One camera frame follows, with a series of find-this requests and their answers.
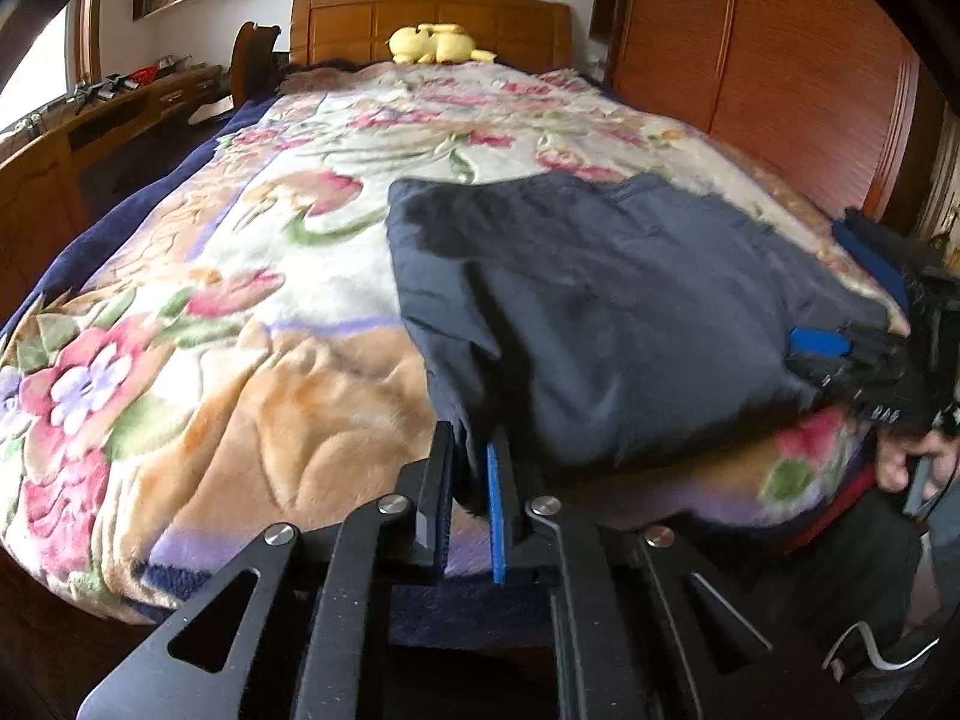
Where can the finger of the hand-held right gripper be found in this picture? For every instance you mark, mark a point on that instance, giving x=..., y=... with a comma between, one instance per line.
x=832, y=375
x=821, y=341

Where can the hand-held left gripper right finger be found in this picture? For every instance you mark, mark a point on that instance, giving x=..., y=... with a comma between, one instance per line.
x=496, y=521

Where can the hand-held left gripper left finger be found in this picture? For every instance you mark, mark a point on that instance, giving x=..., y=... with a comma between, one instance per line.
x=442, y=514

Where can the dark navy jacket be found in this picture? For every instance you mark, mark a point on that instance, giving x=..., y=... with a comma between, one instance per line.
x=615, y=315

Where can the person's right hand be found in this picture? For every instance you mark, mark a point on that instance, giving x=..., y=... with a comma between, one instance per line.
x=892, y=469

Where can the blue cloth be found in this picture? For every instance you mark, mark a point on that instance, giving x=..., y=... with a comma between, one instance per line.
x=862, y=247

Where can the wooden door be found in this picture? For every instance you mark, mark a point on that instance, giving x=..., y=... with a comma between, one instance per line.
x=943, y=180

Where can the person's dark clothing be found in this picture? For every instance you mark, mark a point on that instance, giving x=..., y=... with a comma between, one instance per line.
x=862, y=555

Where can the floral blanket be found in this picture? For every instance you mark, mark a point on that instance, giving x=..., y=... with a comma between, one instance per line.
x=225, y=315

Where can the wooden slatted wardrobe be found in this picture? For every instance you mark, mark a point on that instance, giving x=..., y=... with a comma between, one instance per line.
x=750, y=37

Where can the yellow plush toy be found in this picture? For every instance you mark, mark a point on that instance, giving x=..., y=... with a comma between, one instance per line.
x=435, y=43

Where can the wooden chair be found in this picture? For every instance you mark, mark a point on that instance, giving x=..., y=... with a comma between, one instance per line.
x=251, y=60

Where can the wooden bed headboard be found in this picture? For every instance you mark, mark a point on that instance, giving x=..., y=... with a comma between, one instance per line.
x=450, y=11

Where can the wooden desk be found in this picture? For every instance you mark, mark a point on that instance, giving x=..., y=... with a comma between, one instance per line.
x=45, y=180

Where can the red desk item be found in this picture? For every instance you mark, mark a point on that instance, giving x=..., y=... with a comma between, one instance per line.
x=142, y=76

